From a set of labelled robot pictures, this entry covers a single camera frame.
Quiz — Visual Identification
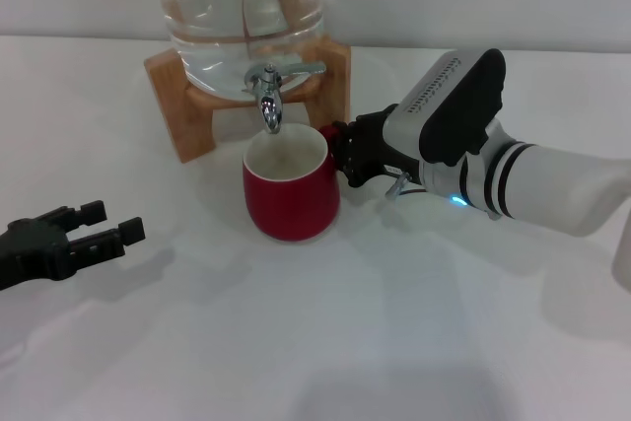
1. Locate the wooden dispenser stand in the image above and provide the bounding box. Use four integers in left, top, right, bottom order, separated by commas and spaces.
143, 34, 352, 164

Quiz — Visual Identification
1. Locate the glass water dispenser jar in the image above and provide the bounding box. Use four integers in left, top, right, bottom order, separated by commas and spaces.
147, 0, 329, 102

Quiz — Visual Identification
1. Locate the chrome faucet with lever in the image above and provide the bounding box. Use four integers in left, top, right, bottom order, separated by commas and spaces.
242, 61, 327, 135

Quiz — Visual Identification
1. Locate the right gripper cable with plug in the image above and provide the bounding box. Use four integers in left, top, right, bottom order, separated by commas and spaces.
384, 172, 430, 201

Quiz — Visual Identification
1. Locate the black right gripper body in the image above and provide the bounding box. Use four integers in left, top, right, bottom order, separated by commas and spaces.
357, 104, 420, 183

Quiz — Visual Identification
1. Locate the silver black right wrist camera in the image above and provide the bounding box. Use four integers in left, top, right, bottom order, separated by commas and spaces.
387, 48, 508, 169

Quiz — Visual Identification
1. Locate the red ceramic cup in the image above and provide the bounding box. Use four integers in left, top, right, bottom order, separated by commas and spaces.
241, 122, 346, 243

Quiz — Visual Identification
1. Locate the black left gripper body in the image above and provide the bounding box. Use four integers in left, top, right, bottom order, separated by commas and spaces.
0, 218, 70, 293

